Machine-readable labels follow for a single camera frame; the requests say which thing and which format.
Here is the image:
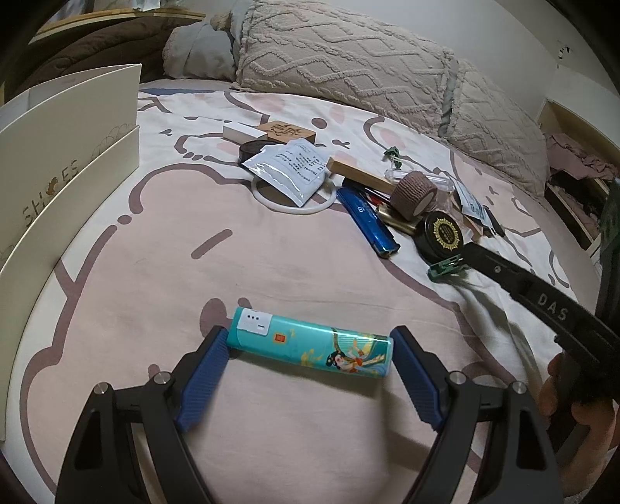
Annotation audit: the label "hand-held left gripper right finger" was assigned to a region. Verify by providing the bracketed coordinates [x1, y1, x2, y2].
[390, 326, 565, 504]

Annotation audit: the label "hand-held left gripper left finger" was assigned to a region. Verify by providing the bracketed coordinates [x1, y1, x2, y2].
[55, 326, 231, 504]

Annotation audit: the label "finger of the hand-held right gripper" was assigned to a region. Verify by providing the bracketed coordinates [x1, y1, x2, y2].
[460, 241, 531, 297]

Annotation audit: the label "green clip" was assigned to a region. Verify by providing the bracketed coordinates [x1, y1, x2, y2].
[427, 256, 470, 283]

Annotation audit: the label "black round jar gold pattern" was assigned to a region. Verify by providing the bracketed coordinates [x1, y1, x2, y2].
[417, 211, 478, 263]

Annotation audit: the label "teal illustrated tube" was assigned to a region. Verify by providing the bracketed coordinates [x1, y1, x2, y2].
[227, 306, 393, 378]

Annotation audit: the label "white plastic ring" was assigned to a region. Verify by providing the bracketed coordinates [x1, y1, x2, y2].
[250, 172, 338, 212]

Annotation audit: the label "white cardboard shoe box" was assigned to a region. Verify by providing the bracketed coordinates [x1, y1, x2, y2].
[0, 63, 141, 442]

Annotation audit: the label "person's right hand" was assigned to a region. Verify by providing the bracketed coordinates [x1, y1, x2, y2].
[537, 355, 620, 456]

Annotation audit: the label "small clear packet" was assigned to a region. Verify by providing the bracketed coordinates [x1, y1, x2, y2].
[454, 183, 490, 219]

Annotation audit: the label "clear plastic tube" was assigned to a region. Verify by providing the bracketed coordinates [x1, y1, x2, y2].
[385, 168, 456, 195]

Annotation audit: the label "gold metal tube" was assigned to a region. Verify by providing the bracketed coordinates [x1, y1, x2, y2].
[378, 206, 418, 236]

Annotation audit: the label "brown bandage roll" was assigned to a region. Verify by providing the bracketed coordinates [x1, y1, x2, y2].
[390, 171, 437, 215]

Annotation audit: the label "red black pen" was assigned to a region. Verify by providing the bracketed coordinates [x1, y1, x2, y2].
[361, 186, 393, 207]

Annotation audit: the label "pink clothes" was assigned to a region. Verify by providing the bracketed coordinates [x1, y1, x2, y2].
[546, 133, 618, 181]

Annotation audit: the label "printed pink white blanket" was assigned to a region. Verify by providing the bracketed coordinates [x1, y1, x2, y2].
[0, 80, 601, 504]

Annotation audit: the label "small beige textured pillow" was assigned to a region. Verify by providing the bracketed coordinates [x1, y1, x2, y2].
[443, 58, 549, 195]

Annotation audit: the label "wooden cabinet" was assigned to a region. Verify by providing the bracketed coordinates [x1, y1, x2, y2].
[537, 96, 620, 255]

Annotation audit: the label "wooden stick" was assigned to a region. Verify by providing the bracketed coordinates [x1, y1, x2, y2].
[327, 156, 395, 193]

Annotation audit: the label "white printed sachet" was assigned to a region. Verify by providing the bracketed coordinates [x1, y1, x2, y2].
[242, 138, 335, 207]

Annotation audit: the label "small black round tin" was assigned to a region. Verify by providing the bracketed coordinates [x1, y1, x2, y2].
[239, 140, 269, 164]

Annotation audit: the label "wooden printed box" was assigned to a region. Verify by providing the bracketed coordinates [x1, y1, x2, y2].
[256, 119, 317, 146]

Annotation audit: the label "small white box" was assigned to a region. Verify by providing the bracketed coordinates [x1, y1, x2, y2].
[223, 121, 265, 145]

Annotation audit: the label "large beige textured pillow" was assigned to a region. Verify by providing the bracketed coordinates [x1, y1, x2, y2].
[235, 0, 458, 141]

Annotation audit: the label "grey plush pillow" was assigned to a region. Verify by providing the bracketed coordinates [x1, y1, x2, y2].
[164, 0, 253, 81]

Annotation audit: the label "brown folded blanket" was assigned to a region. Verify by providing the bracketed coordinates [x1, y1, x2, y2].
[0, 12, 207, 98]

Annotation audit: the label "wooden shelf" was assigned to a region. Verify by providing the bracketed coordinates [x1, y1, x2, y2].
[34, 0, 211, 36]

